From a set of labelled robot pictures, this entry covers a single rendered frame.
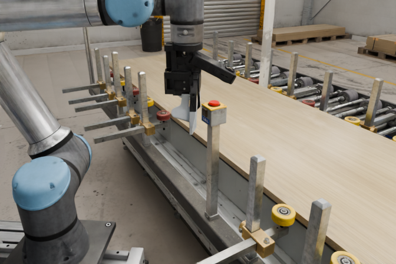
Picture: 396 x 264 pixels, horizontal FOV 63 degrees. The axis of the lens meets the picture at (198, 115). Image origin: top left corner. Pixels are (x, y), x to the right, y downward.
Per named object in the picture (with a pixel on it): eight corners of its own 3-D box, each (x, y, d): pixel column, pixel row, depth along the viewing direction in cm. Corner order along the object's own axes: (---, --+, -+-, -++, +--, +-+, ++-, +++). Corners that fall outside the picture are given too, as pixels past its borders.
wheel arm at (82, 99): (69, 106, 236) (68, 100, 234) (68, 104, 239) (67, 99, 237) (127, 95, 256) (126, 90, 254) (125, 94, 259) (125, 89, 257)
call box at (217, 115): (210, 129, 118) (211, 109, 115) (200, 122, 124) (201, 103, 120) (226, 125, 121) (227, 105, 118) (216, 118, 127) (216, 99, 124)
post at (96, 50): (101, 104, 279) (94, 48, 259) (101, 103, 281) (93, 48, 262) (105, 104, 280) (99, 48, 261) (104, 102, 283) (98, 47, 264)
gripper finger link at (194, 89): (189, 114, 77) (191, 79, 79) (197, 115, 77) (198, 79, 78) (187, 109, 72) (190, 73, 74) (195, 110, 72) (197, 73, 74)
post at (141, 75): (145, 149, 197) (139, 72, 178) (142, 147, 200) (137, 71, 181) (150, 148, 199) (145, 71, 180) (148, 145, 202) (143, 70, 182)
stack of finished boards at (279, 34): (345, 33, 891) (346, 27, 884) (275, 41, 790) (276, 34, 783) (323, 29, 953) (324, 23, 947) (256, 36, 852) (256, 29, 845)
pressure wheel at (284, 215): (292, 245, 113) (296, 219, 108) (269, 241, 114) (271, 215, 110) (291, 228, 120) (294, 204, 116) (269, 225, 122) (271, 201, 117)
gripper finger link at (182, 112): (170, 134, 76) (173, 96, 78) (195, 135, 75) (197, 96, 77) (168, 132, 73) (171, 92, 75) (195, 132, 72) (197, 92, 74)
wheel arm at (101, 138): (95, 145, 175) (93, 138, 174) (93, 142, 178) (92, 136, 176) (168, 128, 196) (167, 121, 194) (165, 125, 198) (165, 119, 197)
